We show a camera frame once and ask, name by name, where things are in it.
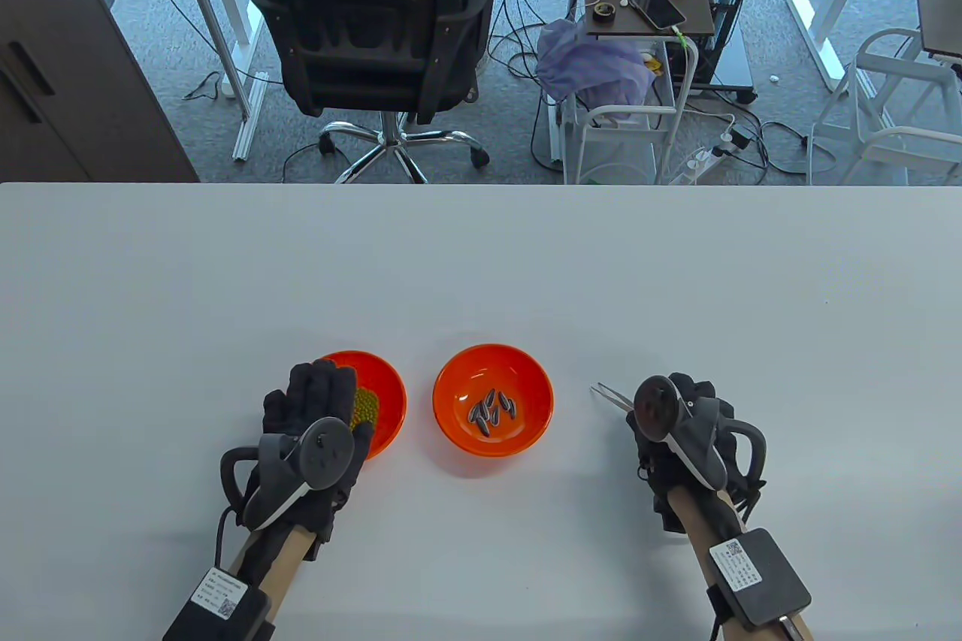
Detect grey white controller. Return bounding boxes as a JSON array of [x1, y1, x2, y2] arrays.
[[631, 375, 769, 495], [220, 417, 355, 533]]

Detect person's left forearm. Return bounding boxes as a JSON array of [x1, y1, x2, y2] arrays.
[[225, 525, 320, 623]]

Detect orange bowl with green beans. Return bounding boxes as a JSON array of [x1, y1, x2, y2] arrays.
[[316, 350, 407, 460]]

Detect orange plastic bowl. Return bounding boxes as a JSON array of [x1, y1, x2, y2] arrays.
[[433, 344, 555, 457]]

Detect white wire cart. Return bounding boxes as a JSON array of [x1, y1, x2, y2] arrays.
[[560, 32, 700, 185]]

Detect grey white right controller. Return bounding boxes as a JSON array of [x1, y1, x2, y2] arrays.
[[631, 375, 769, 495]]

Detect purple cloth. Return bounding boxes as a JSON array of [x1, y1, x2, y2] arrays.
[[537, 17, 656, 119]]

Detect dark brown cabinet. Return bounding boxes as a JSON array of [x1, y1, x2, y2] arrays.
[[0, 0, 200, 183]]

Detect black floor cable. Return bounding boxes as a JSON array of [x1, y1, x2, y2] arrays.
[[183, 70, 226, 102]]

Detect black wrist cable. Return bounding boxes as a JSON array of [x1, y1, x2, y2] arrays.
[[215, 506, 241, 570]]

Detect silver metal tweezers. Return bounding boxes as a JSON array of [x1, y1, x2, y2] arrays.
[[591, 383, 636, 413]]

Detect grey metal desk frame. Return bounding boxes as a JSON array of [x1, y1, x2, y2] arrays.
[[165, 0, 269, 162]]

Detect white power strip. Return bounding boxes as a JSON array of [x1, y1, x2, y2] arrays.
[[669, 145, 734, 185]]

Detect black smartphone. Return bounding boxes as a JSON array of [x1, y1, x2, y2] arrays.
[[628, 0, 687, 31]]

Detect person's right hand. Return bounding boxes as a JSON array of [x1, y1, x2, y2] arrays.
[[635, 372, 761, 533]]

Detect white chair frame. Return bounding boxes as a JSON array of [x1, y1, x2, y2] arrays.
[[806, 29, 962, 186]]

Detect pile of green beans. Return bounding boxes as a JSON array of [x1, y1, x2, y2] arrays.
[[347, 387, 380, 431]]

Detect person's left hand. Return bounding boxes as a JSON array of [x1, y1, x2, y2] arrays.
[[261, 360, 374, 559]]

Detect grey white left controller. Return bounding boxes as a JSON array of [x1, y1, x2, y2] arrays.
[[220, 417, 355, 533]]

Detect white metal desk leg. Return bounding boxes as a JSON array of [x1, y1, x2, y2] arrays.
[[785, 0, 891, 93]]

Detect black office chair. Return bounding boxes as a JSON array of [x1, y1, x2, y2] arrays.
[[237, 0, 498, 185]]

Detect black labelled wrist camera box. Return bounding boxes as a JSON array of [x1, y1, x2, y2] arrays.
[[708, 528, 812, 630], [162, 567, 273, 641]]

